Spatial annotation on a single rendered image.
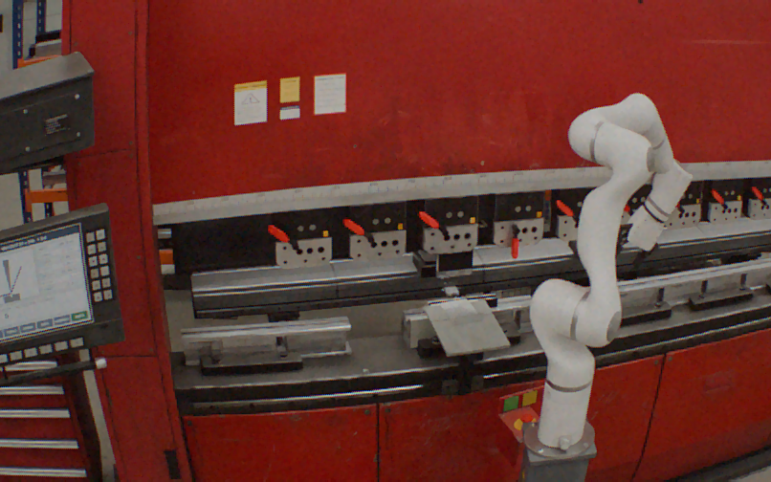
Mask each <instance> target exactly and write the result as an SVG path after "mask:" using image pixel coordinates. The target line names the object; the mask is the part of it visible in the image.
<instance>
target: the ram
mask: <svg viewBox="0 0 771 482"><path fill-rule="evenodd" d="M344 73H346V113H335V114H324V115H315V116H314V76H321V75H333V74H344ZM291 77H299V101H289V102H280V80H281V79H283V78H291ZM259 81H267V83H266V121H260V122H251V123H243V124H235V85H236V84H244V83H252V82H259ZM633 94H642V95H644V96H646V97H648V98H649V99H650V100H651V101H652V103H653V104H654V106H655V108H656V110H657V112H658V115H659V117H660V120H661V121H662V124H663V126H664V129H665V132H666V135H667V137H668V140H669V143H670V146H671V148H672V154H673V158H674V159H675V160H677V161H679V162H680V163H682V164H702V163H728V162H755V161H771V0H150V4H149V39H148V126H149V158H150V179H151V196H152V210H153V205H159V204H167V203H175V202H184V201H191V200H200V199H208V198H216V197H224V196H233V195H241V194H250V193H259V192H268V191H278V190H286V189H296V188H306V187H316V186H335V185H346V184H356V183H368V182H380V181H391V180H403V179H415V178H428V177H440V176H453V175H468V174H482V173H498V172H513V171H530V170H547V169H567V168H586V167H606V166H604V165H601V164H596V163H593V162H591V161H589V160H587V159H584V158H582V157H581V156H579V155H578V154H577V153H576V152H575V151H574V150H573V149H572V147H571V145H570V142H569V139H568V132H569V128H570V126H571V124H572V122H573V121H574V120H575V119H576V118H577V117H578V116H580V115H581V114H583V113H585V112H587V111H589V110H592V109H596V108H601V107H608V106H612V105H615V104H618V103H620V102H622V101H623V100H625V99H626V98H628V97H629V96H631V95H633ZM296 105H299V118H291V119H282V120H281V119H280V107H287V106H296ZM610 179H611V177H596V178H579V179H562V180H546V181H530V182H515V183H501V184H487V185H473V186H448V187H436V188H423V189H412V190H400V191H389V192H377V193H366V194H355V195H344V196H334V197H323V198H314V199H303V200H294V201H284V202H274V203H266V204H256V205H247V206H238V207H229V208H213V209H204V210H195V211H188V212H179V213H170V214H163V215H153V224H154V226H156V225H164V224H173V223H182V222H190V221H199V220H208V219H216V218H225V217H234V216H243V215H253V214H262V213H271V212H281V211H290V210H301V209H310V208H330V207H340V206H351V205H361V204H373V203H383V202H395V201H405V200H417V199H429V198H440V197H452V196H464V195H476V194H490V193H502V192H516V191H530V190H544V189H558V188H572V187H588V186H602V185H604V184H605V183H607V182H608V181H609V180H610Z"/></svg>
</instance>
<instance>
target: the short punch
mask: <svg viewBox="0 0 771 482"><path fill-rule="evenodd" d="M473 258H474V249H472V250H471V251H470V252H453V253H443V254H437V256H436V271H437V277H446V276H455V275H463V274H472V268H473Z"/></svg>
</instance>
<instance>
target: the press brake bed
mask: <svg viewBox="0 0 771 482"><path fill-rule="evenodd" d="M592 356H593V358H594V361H595V367H594V375H593V380H592V386H591V391H590V397H589V402H588V408H587V412H586V417H587V419H588V422H589V423H590V424H591V425H592V427H593V428H594V431H595V437H594V443H595V447H596V450H597V454H596V457H595V458H589V461H588V466H587V470H586V475H585V479H584V482H726V481H729V480H732V479H734V478H737V477H740V476H743V475H744V474H747V473H750V472H753V471H758V470H760V469H763V468H766V467H769V466H771V315H768V316H764V317H760V318H752V319H748V320H745V321H740V322H736V323H732V324H727V325H723V326H719V327H715V328H711V329H706V330H702V331H697V332H693V333H690V334H685V335H681V336H676V337H671V338H667V339H662V340H655V341H650V342H646V343H641V344H636V345H632V346H628V347H623V348H618V349H613V350H608V351H604V352H599V353H594V354H592ZM547 367H548V362H545V363H539V364H534V365H528V366H522V367H517V368H511V369H505V370H499V371H494V372H487V373H481V374H474V375H473V377H472V389H471V394H467V395H460V396H457V393H456V389H457V377H455V378H448V379H442V380H434V381H427V382H420V383H404V384H396V385H388V386H379V387H370V388H361V389H350V390H341V391H329V392H318V393H305V394H293V395H278V396H263V397H245V398H226V399H203V400H177V403H178V407H179V412H180V417H181V422H182V427H183V432H184V436H185V441H186V446H187V454H188V459H189V463H190V467H191V471H192V476H193V480H194V482H515V481H516V480H517V479H518V473H519V470H515V469H514V468H513V467H512V466H511V464H510V463H509V462H508V461H507V460H506V458H505V457H504V456H503V455H502V453H501V452H500V451H499V450H498V449H497V447H496V446H495V438H496V422H497V416H498V408H499V398H501V397H504V396H508V395H512V394H515V393H519V392H522V391H525V390H529V389H532V388H536V387H540V386H543V385H545V382H546V375H547ZM735 369H736V370H737V373H736V376H735V380H734V383H735V387H732V388H729V389H725V390H722V391H718V392H716V393H712V394H709V395H705V394H704V393H703V392H704V388H705V384H706V381H707V377H711V376H714V375H717V374H721V373H724V372H728V371H732V370H735Z"/></svg>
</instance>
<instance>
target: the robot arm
mask: <svg viewBox="0 0 771 482"><path fill-rule="evenodd" d="M568 139H569V142H570V145H571V147H572V149H573V150H574V151H575V152H576V153H577V154H578V155H579V156H581V157H582V158H584V159H587V160H589V161H591V162H593V163H596V164H601V165H604V166H607V167H610V168H612V170H613V174H612V177H611V179H610V180H609V181H608V182H607V183H605V184H604V185H602V186H599V187H597V188H596V189H594V190H593V191H591V192H590V193H589V194H588V195H587V196H586V198H585V200H584V204H583V207H582V212H581V217H580V222H579V227H578V235H577V248H578V254H579V257H580V259H581V261H582V263H583V265H584V267H585V269H586V271H587V273H588V276H589V279H590V284H591V290H589V289H586V288H585V287H582V286H579V285H576V284H574V283H571V282H568V281H564V280H560V279H550V280H547V281H545V282H543V283H542V284H541V285H540V286H539V287H538V288H537V289H536V291H535V293H534V294H533V297H532V300H531V305H530V319H531V323H532V326H533V329H534V332H535V334H536V336H537V338H538V340H539V342H540V345H541V347H542V349H543V351H544V353H545V355H546V357H547V359H548V367H547V375H546V382H545V388H544V395H543V402H542V408H541V415H540V420H537V421H536V422H534V423H533V424H532V425H530V426H529V427H528V428H527V429H526V431H525V433H524V438H523V441H524V445H525V447H526V448H527V449H529V450H530V451H531V452H532V453H534V454H536V455H537V456H540V457H544V458H549V459H565V458H570V457H574V456H577V455H579V454H581V453H583V452H585V451H586V450H587V449H589V448H590V447H591V445H592V444H593V441H594V437H595V431H594V428H593V427H592V425H591V424H590V423H589V422H587V421H586V420H585V417H586V412H587V408H588V402H589V397H590V391H591V386H592V380H593V375H594V367H595V361H594V358H593V356H592V354H591V353H590V351H589V350H588V349H587V347H586V346H585V345H588V346H592V347H602V346H605V345H607V344H609V343H610V342H611V341H612V340H613V339H614V338H615V336H616V335H617V332H618V330H619V329H620V324H621V315H622V311H621V302H620V296H619V290H618V285H617V279H616V273H615V258H617V256H618V255H619V253H620V252H621V250H622V249H623V245H625V244H626V243H627V242H630V243H632V244H634V245H636V246H637V247H639V248H641V249H642V252H639V253H638V254H637V256H636V257H635V259H634V260H633V262H632V263H633V265H634V267H635V268H636V269H637V270H638V268H639V267H640V265H641V264H642V262H643V261H644V259H645V258H648V257H649V256H650V255H652V254H653V253H654V252H657V251H658V250H659V246H658V244H657V239H658V237H659V235H660V233H661V231H662V229H663V228H664V225H665V222H666V221H667V220H668V219H669V217H670V215H671V214H672V211H673V210H674V208H675V207H676V205H677V203H678V202H679V200H680V198H681V197H682V195H683V193H684V192H685V190H686V188H687V187H688V185H689V183H690V182H691V180H692V178H693V176H692V174H691V172H690V171H689V170H688V169H687V168H686V167H685V166H684V165H683V164H682V163H680V162H679V161H677V160H675V159H674V158H673V154H672V148H671V146H670V143H669V140H668V137H667V135H666V132H665V129H664V126H663V124H662V121H661V120H660V117H659V115H658V112H657V110H656V108H655V106H654V104H653V103H652V101H651V100H650V99H649V98H648V97H646V96H644V95H642V94H633V95H631V96H629V97H628V98H626V99H625V100H623V101H622V102H620V103H618V104H615V105H612V106H608V107H601V108H596V109H592V110H589V111H587V112H585V113H583V114H581V115H580V116H578V117H577V118H576V119H575V120H574V121H573V122H572V124H571V126H570V128H569V132H568ZM646 181H649V182H650V184H651V185H652V191H651V193H650V195H649V197H648V198H647V200H646V201H645V205H644V206H641V207H640V208H638V209H637V210H636V211H635V213H634V214H633V215H632V216H631V218H630V219H629V220H628V222H627V223H626V224H624V225H620V223H621V218H622V214H623V210H624V207H625V205H626V203H627V201H628V199H629V198H630V196H631V195H632V194H633V193H634V192H635V191H636V190H637V189H638V188H639V187H641V186H642V185H643V184H644V183H645V182H646ZM622 233H624V234H622ZM624 238H626V239H624ZM623 239H624V240H623ZM617 240H618V241H617Z"/></svg>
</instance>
